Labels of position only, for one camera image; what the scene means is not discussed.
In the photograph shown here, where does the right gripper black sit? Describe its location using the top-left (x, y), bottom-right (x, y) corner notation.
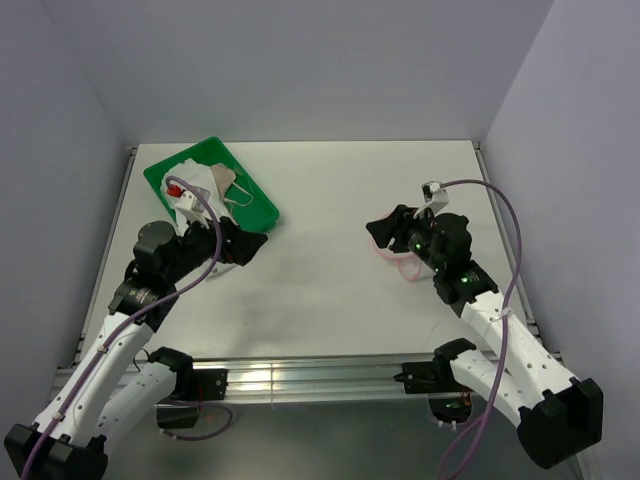
top-left (366, 204), bottom-right (445, 273)

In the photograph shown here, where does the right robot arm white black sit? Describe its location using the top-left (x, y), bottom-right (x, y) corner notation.
top-left (366, 205), bottom-right (604, 469)

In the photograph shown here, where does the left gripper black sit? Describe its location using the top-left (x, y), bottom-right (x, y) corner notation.
top-left (164, 209), bottom-right (266, 284)

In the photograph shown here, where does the white mesh laundry bag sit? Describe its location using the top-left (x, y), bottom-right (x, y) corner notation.
top-left (370, 239), bottom-right (433, 283)

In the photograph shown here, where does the white bra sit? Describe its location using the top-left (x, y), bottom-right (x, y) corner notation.
top-left (160, 158), bottom-right (230, 235)

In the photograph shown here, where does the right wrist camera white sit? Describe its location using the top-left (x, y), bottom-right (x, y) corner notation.
top-left (419, 181), bottom-right (449, 214)

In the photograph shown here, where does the green plastic tray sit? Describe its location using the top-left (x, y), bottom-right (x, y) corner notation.
top-left (143, 137), bottom-right (280, 233)

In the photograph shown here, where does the aluminium front rail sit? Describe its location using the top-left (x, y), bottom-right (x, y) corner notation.
top-left (170, 353), bottom-right (433, 404)

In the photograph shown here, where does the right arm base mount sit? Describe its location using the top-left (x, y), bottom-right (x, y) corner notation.
top-left (393, 361), bottom-right (473, 426)

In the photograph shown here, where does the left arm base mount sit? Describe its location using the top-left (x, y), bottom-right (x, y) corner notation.
top-left (156, 368), bottom-right (229, 431)

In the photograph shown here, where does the beige pink bra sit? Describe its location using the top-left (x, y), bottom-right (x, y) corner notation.
top-left (210, 163), bottom-right (254, 207)

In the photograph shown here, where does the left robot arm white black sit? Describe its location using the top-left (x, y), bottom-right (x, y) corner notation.
top-left (4, 217), bottom-right (268, 479)

